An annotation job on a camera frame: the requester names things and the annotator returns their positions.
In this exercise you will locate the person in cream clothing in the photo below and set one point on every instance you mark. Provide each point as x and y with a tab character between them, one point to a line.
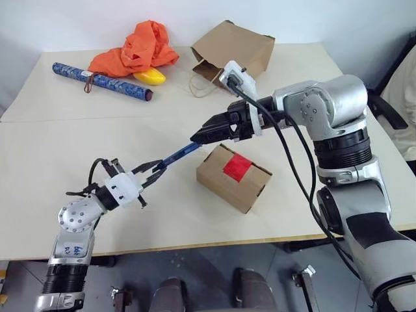
406	97

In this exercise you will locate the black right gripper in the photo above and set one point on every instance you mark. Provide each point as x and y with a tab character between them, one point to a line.
240	120

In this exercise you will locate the metal bracket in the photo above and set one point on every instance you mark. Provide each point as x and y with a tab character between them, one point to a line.
305	282
121	297

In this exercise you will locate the orange cloth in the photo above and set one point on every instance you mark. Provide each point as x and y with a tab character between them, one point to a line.
139	48

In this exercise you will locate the brown paper bag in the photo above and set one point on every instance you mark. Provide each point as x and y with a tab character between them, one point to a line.
237	45

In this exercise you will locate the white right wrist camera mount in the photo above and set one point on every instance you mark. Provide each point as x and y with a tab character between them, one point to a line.
239	73

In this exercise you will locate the dark rounded shape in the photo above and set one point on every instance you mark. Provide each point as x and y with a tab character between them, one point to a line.
253	291
170	295

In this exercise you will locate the black chair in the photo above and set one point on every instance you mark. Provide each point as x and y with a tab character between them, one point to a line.
388	112

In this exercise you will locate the brown rubber band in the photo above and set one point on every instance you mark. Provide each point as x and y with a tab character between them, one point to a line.
89	83

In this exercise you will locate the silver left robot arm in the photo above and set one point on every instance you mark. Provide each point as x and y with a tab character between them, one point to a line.
76	214

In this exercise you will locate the blue pen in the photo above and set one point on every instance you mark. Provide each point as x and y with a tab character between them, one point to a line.
180	154

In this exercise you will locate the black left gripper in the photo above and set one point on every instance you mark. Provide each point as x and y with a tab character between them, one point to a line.
116	167

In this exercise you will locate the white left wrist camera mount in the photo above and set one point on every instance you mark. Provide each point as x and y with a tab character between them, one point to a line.
122	188

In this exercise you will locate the yellow oval toy item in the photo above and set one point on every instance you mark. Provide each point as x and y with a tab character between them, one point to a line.
151	78

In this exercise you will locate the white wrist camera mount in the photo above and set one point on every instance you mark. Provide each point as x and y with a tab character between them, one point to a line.
239	73
122	188

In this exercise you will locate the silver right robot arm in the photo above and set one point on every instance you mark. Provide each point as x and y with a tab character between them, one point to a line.
338	97

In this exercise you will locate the red tape strip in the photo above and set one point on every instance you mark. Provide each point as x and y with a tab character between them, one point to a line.
236	167

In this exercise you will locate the small cardboard box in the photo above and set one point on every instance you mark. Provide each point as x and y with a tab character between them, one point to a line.
227	191

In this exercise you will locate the blue patterned rolled tube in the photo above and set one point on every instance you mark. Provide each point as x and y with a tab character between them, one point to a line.
113	83

